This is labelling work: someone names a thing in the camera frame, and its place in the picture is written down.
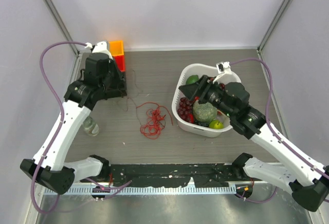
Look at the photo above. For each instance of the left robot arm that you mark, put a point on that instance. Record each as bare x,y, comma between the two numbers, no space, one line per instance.
101,81

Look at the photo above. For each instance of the black plastic bin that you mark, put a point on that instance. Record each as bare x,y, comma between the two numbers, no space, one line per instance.
115,85

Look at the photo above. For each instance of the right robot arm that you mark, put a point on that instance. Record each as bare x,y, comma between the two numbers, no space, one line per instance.
303,177

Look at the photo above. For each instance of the red grape bunch front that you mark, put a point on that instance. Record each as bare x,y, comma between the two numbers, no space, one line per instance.
185,109

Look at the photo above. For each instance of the yellow plastic bin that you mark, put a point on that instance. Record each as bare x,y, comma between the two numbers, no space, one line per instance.
116,48

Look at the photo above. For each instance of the green netted melon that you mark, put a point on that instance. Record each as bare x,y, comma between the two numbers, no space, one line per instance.
204,112

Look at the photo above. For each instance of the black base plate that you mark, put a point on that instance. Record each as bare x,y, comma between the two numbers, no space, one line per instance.
204,175

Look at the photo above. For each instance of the red plastic bin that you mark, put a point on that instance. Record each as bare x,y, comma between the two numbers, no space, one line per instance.
120,61

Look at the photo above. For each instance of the white slotted cable duct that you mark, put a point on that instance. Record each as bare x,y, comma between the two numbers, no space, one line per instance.
90,189

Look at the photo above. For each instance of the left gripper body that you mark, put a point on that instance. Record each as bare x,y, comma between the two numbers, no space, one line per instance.
110,81

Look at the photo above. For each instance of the white fruit basket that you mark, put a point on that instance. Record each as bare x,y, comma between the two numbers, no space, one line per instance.
198,69

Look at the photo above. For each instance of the clear glass bottle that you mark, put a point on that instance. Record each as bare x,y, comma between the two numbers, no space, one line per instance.
90,126

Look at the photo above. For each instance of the green lime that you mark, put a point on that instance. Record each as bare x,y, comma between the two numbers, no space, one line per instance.
192,79

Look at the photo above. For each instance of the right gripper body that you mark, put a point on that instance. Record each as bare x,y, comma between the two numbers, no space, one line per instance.
212,93

